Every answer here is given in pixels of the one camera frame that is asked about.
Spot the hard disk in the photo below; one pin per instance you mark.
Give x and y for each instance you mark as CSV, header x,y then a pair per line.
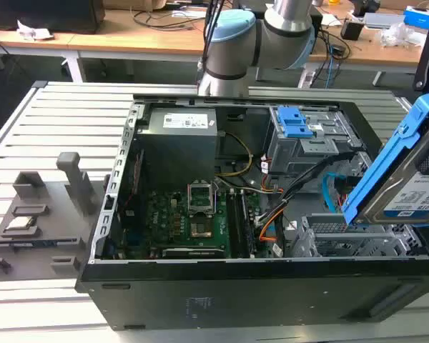
x,y
397,186

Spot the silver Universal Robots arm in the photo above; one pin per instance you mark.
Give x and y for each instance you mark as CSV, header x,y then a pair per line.
x,y
232,46

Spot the metal disk bay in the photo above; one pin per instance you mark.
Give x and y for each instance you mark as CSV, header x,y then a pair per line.
x,y
350,239

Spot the blue empty disk carrier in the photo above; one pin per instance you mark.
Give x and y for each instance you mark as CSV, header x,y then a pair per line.
x,y
294,123

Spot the black RAM slot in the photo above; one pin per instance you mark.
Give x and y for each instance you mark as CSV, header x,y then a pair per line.
x,y
246,225
234,225

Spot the black expansion slot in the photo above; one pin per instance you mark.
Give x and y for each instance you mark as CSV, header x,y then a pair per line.
x,y
193,252

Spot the clear plastic bag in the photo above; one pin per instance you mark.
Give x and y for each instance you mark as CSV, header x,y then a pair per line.
x,y
402,35

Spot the blue cardboard box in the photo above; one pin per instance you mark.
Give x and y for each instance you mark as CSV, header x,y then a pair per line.
x,y
422,16

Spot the small black box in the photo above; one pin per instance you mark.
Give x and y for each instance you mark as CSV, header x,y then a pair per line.
x,y
351,29

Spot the grey metal drive cage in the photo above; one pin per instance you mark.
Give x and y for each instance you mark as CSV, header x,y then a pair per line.
x,y
314,146

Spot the CPU socket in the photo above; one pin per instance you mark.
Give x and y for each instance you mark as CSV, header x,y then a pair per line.
x,y
201,198

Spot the black open PC case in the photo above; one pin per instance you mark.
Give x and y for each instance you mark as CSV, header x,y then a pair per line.
x,y
236,293

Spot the grey power supply unit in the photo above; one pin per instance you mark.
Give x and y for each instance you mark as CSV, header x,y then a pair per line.
x,y
178,146

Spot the green motherboard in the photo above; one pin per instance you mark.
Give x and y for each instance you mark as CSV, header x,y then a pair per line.
x,y
171,221

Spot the wooden desk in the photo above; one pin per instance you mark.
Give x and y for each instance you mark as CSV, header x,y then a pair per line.
x,y
146,39

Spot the brown cardboard box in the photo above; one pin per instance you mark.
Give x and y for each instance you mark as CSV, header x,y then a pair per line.
x,y
136,4

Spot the large black box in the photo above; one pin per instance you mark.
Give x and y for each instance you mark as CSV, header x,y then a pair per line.
x,y
46,14

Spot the grey parts rack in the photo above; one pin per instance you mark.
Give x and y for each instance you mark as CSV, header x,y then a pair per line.
x,y
50,236

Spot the white crumpled paper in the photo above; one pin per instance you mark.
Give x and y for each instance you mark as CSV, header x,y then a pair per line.
x,y
34,31

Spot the black RAM stick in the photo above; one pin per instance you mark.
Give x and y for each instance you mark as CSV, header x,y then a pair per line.
x,y
32,244

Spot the silver CPU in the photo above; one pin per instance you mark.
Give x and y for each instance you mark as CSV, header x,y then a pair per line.
x,y
20,223

